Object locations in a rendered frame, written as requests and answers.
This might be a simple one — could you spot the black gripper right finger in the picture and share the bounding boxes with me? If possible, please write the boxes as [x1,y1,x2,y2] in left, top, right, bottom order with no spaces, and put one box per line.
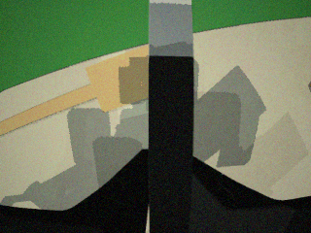
[190,156,311,233]

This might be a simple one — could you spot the green putting mat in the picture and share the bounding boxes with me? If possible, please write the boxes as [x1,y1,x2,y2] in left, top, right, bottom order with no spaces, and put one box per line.
[0,0,311,92]

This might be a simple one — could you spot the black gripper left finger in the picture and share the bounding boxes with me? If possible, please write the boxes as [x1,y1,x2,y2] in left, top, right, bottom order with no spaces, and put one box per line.
[0,149,149,233]

